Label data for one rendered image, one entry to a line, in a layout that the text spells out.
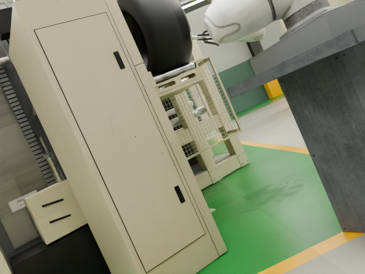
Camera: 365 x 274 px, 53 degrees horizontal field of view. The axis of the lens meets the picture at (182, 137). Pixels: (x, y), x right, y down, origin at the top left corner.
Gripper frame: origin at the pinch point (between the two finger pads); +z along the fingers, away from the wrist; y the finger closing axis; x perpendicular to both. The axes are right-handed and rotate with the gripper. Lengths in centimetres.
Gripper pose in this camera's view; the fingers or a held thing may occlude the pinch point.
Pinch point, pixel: (197, 37)
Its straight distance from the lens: 237.7
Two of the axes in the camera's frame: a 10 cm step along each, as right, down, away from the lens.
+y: 1.3, 8.7, 4.8
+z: -9.7, 0.2, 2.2
